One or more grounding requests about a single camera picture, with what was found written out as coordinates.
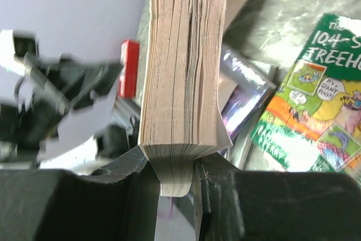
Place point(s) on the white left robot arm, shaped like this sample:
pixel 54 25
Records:
pixel 60 86

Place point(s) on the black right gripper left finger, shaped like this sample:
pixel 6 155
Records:
pixel 115 202

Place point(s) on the dark purple book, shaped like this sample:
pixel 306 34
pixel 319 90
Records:
pixel 254 84

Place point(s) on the red box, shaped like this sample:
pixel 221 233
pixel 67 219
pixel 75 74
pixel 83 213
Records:
pixel 128 76

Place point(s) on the green 104-storey treehouse book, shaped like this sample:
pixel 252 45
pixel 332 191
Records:
pixel 312 123

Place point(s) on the light blue 143-storey treehouse book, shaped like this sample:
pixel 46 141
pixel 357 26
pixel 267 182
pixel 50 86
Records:
pixel 180 119

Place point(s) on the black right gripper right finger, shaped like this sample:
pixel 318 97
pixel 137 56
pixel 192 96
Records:
pixel 232 204

